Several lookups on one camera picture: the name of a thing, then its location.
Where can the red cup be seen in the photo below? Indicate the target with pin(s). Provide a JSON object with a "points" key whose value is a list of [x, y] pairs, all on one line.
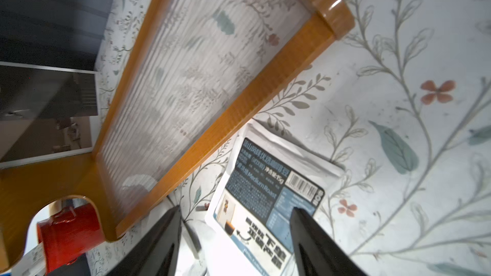
{"points": [[69, 234]]}

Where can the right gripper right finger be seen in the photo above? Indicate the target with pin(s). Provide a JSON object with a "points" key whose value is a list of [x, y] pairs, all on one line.
{"points": [[315, 252]]}

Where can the wooden two-tier shelf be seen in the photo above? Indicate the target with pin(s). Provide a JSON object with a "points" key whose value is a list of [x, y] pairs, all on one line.
{"points": [[199, 70]]}

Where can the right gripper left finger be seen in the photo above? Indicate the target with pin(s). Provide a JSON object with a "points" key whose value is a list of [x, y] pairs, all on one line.
{"points": [[157, 252]]}

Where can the dark blue coffee bag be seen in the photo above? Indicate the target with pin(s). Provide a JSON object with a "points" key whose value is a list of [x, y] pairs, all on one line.
{"points": [[265, 179]]}

